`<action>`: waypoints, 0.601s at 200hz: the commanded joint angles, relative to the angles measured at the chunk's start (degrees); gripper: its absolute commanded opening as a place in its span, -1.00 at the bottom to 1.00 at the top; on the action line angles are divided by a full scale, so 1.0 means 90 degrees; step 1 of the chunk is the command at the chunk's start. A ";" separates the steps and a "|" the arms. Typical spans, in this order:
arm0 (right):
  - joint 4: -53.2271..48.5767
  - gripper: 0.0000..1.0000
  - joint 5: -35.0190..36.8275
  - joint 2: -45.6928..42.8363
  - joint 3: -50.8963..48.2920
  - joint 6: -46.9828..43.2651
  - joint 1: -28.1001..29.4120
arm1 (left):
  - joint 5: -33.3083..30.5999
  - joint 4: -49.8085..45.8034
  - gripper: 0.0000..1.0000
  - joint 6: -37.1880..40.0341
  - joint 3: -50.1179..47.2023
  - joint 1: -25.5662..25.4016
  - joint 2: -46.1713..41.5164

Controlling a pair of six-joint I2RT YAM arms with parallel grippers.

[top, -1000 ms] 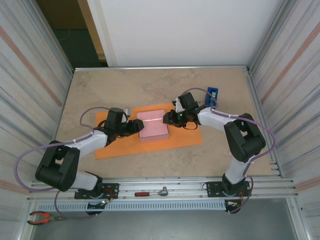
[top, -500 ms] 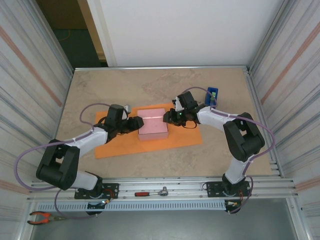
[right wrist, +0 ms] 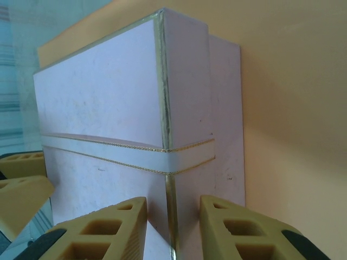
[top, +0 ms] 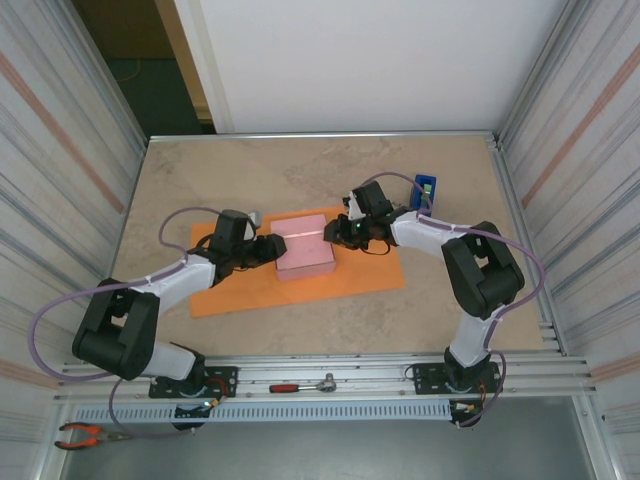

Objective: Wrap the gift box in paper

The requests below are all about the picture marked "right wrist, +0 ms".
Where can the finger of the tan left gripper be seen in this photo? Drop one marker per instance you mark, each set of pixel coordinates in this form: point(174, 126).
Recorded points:
point(21, 200)
point(24, 163)

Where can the white gift box gold trim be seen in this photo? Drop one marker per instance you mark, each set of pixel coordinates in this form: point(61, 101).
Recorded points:
point(108, 94)

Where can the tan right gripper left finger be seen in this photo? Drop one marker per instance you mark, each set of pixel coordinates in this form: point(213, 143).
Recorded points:
point(108, 238)

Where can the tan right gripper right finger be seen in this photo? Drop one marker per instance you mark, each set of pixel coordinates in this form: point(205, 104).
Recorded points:
point(244, 238)

